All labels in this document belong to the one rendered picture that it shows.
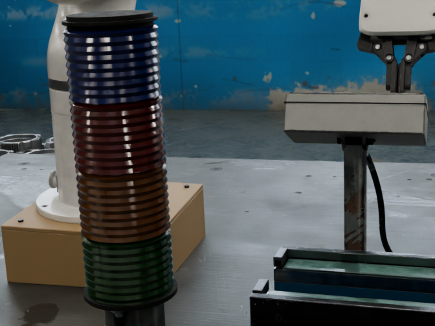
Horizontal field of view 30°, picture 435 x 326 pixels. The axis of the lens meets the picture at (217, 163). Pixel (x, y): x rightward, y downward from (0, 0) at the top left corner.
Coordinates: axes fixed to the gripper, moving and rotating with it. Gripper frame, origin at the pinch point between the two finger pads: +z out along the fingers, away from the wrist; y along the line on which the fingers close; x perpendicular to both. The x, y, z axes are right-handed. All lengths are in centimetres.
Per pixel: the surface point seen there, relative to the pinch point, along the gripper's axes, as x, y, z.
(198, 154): 386, -155, -61
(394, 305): -21.5, 2.4, 27.7
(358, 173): 0.6, -4.4, 11.8
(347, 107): -3.5, -5.5, 4.4
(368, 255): -10.0, -1.4, 22.5
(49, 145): 182, -148, -25
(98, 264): -51, -14, 27
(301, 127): -3.5, -11.0, 6.9
